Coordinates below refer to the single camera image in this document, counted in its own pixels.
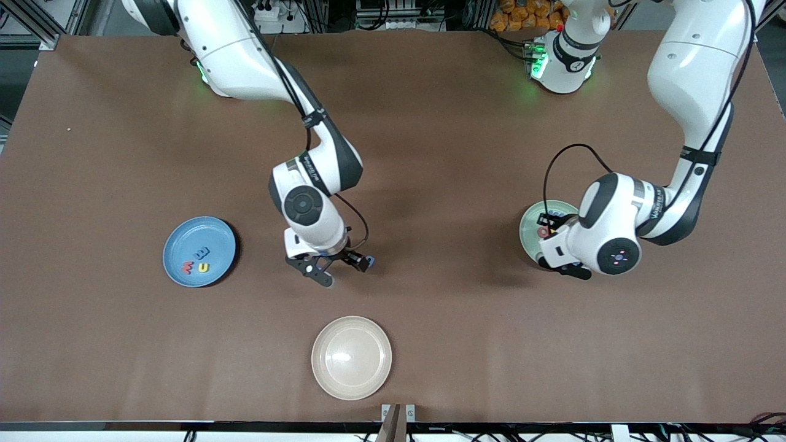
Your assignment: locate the green plate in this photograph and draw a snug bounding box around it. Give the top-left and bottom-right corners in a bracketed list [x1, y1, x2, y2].
[519, 200, 581, 271]

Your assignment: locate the beige plate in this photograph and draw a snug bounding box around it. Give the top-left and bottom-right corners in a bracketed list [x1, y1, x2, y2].
[311, 316, 392, 401]

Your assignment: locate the blue plate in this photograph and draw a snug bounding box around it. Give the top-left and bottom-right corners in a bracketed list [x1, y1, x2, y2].
[162, 216, 237, 288]

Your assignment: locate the black table edge trim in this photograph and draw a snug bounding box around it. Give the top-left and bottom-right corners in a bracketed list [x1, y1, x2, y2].
[0, 421, 786, 432]

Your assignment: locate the bag of oranges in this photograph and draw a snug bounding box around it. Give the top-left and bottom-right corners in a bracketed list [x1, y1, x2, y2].
[489, 0, 569, 33]

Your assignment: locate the white power strip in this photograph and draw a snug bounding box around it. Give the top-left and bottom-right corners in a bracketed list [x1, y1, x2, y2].
[368, 17, 424, 30]
[253, 0, 289, 23]

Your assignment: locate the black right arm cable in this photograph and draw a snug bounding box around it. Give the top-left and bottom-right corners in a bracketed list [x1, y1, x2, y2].
[233, 0, 369, 251]

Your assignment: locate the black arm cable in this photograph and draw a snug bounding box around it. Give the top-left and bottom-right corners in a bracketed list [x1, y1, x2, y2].
[233, 0, 369, 251]
[543, 0, 756, 214]

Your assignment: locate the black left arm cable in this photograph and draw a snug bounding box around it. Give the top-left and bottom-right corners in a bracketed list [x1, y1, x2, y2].
[543, 0, 756, 214]

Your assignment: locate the metal table edge bracket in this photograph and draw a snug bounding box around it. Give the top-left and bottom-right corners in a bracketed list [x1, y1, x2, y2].
[381, 403, 416, 442]

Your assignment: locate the aluminium frame post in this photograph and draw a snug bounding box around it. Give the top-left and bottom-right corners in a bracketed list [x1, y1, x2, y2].
[0, 0, 62, 51]
[740, 0, 786, 44]

